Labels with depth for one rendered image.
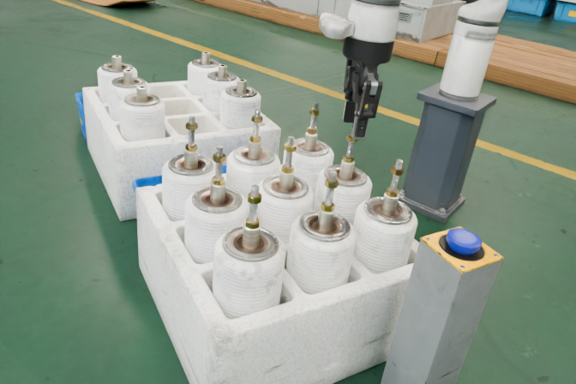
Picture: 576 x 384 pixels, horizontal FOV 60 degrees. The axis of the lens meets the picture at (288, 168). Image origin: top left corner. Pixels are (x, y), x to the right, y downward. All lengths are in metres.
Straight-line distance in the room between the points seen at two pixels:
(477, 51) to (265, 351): 0.80
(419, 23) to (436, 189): 1.70
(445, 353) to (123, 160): 0.73
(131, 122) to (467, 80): 0.75
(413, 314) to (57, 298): 0.62
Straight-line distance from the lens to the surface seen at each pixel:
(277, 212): 0.78
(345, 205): 0.84
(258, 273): 0.64
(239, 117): 1.18
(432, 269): 0.63
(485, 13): 1.18
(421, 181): 1.29
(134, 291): 0.99
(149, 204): 0.88
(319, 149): 0.95
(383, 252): 0.78
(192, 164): 0.84
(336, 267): 0.71
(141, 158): 1.10
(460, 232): 0.63
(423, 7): 2.85
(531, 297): 1.17
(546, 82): 2.64
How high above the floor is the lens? 0.65
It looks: 27 degrees down
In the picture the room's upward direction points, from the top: 7 degrees clockwise
